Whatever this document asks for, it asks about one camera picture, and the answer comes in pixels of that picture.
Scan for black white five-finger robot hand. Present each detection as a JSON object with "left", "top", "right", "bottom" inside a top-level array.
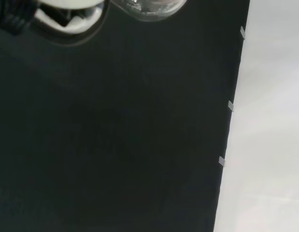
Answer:
[{"left": 0, "top": 0, "right": 106, "bottom": 35}]

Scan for black bench cloth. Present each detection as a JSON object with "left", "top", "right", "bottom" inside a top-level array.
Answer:
[{"left": 0, "top": 0, "right": 252, "bottom": 232}]

